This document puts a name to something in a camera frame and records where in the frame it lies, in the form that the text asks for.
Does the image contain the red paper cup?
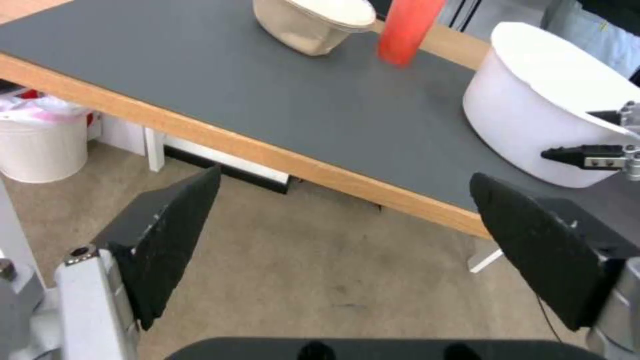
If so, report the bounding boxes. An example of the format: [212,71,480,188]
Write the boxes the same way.
[376,0,447,69]

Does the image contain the black chair legs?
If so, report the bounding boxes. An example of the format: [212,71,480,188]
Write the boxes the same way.
[443,0,484,32]

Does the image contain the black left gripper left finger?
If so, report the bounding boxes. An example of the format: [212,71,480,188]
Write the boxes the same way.
[53,164,223,360]

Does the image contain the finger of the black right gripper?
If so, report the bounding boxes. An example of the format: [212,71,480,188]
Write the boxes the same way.
[585,100,640,130]
[540,143,640,170]

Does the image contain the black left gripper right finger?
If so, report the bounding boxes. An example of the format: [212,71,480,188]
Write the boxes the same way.
[470,172,640,360]

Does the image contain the thin black cable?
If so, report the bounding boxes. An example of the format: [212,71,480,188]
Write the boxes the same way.
[535,294,562,343]

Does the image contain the black and white floor rail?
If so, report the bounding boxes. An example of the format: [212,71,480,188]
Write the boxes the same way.
[163,136,292,195]

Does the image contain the white waste bin with liner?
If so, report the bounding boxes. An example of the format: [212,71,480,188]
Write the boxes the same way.
[0,89,104,184]

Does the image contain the white table leg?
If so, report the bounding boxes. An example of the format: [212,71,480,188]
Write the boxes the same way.
[144,127,167,173]
[468,248,505,274]

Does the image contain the white cabinet under table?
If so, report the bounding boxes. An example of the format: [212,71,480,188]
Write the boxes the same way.
[87,111,147,155]

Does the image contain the large white round tub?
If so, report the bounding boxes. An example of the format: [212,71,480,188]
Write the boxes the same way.
[462,21,640,189]

